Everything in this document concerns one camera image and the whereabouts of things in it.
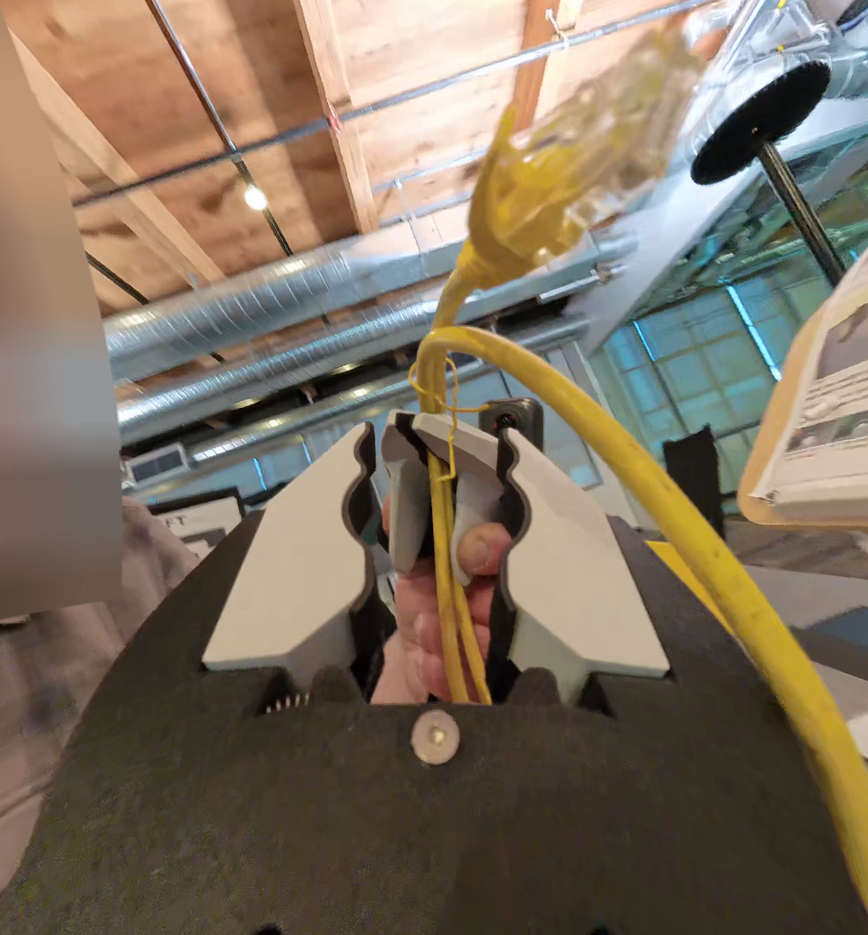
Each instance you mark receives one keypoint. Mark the black pole stand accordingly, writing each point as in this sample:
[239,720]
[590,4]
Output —
[755,131]

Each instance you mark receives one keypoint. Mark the black framed marker sign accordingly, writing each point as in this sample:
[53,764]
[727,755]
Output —
[200,522]

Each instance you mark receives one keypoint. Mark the air vent grille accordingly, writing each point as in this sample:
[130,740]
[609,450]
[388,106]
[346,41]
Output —
[156,464]

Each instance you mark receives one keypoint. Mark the yellow plastic bin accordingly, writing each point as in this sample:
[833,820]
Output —
[671,566]

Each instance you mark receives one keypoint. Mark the wooden board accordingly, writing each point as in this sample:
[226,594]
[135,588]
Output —
[806,511]

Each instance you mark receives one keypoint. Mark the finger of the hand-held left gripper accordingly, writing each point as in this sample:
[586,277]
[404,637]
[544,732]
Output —
[408,511]
[463,449]

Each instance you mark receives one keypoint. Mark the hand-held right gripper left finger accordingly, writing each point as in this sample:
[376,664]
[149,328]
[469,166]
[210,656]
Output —
[295,577]

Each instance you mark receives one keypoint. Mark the person's left hand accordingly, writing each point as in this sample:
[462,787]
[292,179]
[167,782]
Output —
[412,643]

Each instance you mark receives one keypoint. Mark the black office chair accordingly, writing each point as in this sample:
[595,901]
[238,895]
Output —
[693,467]

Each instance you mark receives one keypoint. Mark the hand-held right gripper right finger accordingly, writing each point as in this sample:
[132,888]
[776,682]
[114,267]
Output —
[580,577]

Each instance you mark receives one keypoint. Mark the instruction sheet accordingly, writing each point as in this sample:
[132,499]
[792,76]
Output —
[850,380]

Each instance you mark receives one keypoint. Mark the large silver ventilation duct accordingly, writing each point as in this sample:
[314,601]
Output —
[258,314]

